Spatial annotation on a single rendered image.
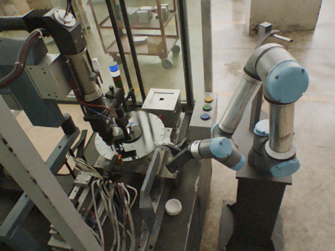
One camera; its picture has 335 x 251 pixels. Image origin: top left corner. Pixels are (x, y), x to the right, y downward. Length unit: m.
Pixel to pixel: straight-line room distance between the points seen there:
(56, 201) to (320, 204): 1.98
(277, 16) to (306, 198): 2.67
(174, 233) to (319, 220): 1.24
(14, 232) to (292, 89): 1.00
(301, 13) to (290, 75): 3.47
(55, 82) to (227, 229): 1.53
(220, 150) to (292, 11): 3.43
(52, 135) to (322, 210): 1.84
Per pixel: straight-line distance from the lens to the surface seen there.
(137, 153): 1.23
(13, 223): 1.11
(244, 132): 2.60
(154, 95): 1.61
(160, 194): 1.31
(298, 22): 4.36
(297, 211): 2.20
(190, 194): 1.31
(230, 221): 2.07
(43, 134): 1.86
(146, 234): 1.23
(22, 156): 0.43
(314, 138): 2.69
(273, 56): 0.93
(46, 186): 0.48
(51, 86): 0.92
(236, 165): 1.13
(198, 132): 1.40
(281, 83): 0.88
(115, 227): 1.16
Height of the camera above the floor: 1.84
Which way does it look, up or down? 43 degrees down
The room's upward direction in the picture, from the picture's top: 9 degrees counter-clockwise
